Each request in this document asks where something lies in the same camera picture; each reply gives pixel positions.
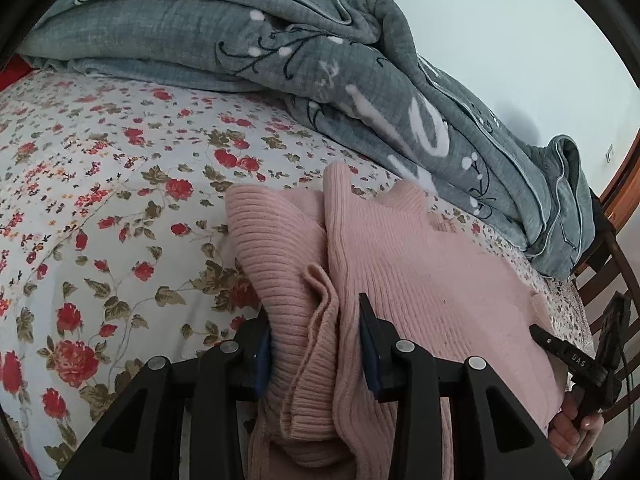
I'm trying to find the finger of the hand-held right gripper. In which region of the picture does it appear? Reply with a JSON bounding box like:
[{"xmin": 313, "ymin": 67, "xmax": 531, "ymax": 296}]
[
  {"xmin": 596, "ymin": 292, "xmax": 632, "ymax": 367},
  {"xmin": 528, "ymin": 323, "xmax": 600, "ymax": 380}
]

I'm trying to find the person's right hand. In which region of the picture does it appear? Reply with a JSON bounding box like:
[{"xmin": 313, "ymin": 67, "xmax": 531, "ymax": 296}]
[{"xmin": 549, "ymin": 394, "xmax": 608, "ymax": 467}]

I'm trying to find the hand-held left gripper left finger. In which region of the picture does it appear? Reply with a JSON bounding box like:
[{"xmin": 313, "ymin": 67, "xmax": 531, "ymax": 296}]
[{"xmin": 60, "ymin": 317, "xmax": 273, "ymax": 480}]

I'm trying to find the wooden bed rail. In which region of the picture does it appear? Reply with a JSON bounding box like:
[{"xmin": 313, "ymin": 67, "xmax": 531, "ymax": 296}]
[{"xmin": 570, "ymin": 200, "xmax": 640, "ymax": 411}]

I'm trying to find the red cloth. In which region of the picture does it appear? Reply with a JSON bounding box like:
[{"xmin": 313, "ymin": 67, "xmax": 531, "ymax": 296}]
[{"xmin": 0, "ymin": 55, "xmax": 32, "ymax": 95}]

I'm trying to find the grey floral quilt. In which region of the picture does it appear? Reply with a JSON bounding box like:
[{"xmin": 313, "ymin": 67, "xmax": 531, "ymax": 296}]
[{"xmin": 15, "ymin": 0, "xmax": 598, "ymax": 278}]

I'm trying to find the floral bed sheet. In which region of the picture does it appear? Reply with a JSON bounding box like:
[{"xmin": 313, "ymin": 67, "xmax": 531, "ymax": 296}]
[{"xmin": 0, "ymin": 67, "xmax": 596, "ymax": 480}]

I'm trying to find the wooden door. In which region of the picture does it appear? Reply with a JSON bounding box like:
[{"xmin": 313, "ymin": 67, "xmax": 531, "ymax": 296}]
[{"xmin": 597, "ymin": 140, "xmax": 640, "ymax": 211}]

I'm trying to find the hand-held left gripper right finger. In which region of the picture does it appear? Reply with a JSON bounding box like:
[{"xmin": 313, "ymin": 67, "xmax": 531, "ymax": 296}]
[{"xmin": 359, "ymin": 292, "xmax": 573, "ymax": 480}]

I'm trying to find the pink knit sweater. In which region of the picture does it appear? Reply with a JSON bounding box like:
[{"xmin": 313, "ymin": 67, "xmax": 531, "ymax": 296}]
[{"xmin": 225, "ymin": 162, "xmax": 571, "ymax": 480}]

